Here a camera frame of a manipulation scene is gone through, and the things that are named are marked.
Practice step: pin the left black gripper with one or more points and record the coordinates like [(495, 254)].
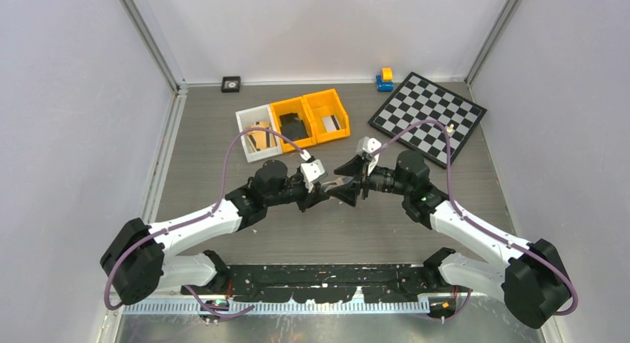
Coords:
[(310, 199)]

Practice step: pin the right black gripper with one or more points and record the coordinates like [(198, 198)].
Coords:
[(348, 192)]

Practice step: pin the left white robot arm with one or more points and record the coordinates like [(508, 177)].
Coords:
[(144, 258)]

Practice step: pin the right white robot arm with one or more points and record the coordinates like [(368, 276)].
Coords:
[(530, 279)]

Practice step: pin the white striped card in bin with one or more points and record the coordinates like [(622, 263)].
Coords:
[(331, 123)]

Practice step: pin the black cards in orange bin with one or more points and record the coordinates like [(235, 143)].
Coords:
[(293, 127)]

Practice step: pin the gold cards in white bin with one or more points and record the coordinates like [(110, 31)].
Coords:
[(260, 140)]

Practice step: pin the right orange plastic bin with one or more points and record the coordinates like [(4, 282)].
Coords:
[(324, 103)]

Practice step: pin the orange plastic bin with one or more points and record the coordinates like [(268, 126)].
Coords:
[(324, 103), (300, 106)]

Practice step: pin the middle orange plastic bin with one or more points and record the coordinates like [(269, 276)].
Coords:
[(300, 106)]

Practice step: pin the white plastic bin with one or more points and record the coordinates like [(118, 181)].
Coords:
[(248, 117)]

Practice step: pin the blue yellow toy car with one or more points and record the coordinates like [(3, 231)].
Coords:
[(384, 80)]

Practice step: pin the black white chessboard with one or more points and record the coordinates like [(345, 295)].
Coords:
[(417, 98)]

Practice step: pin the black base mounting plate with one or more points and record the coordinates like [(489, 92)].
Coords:
[(325, 283)]

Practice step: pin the small black square box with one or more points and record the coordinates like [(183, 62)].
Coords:
[(230, 84)]

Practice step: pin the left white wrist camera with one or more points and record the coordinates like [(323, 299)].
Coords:
[(312, 170)]

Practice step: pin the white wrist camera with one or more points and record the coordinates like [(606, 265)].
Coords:
[(368, 146), (312, 170)]

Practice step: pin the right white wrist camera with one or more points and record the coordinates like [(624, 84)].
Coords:
[(368, 146)]

